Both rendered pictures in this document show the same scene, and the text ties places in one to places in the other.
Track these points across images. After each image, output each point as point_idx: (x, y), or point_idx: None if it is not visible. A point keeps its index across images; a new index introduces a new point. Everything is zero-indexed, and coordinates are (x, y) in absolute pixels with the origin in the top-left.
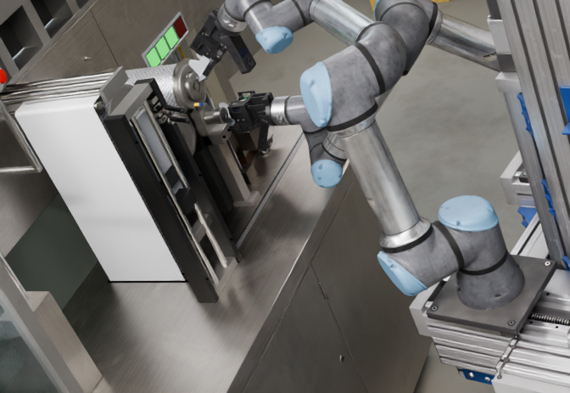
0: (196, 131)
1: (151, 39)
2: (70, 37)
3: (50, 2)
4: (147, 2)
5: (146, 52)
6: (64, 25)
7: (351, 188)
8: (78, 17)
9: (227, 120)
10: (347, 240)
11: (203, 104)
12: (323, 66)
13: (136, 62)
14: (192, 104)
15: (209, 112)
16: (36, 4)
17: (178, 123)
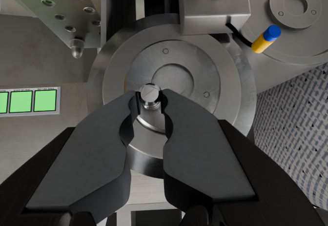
0: None
1: (30, 119)
2: (154, 194)
3: (134, 222)
4: (4, 158)
5: (51, 113)
6: (153, 209)
7: None
8: (126, 205)
9: None
10: None
11: (198, 19)
12: None
13: (73, 112)
14: (208, 46)
15: None
16: (147, 225)
17: (281, 40)
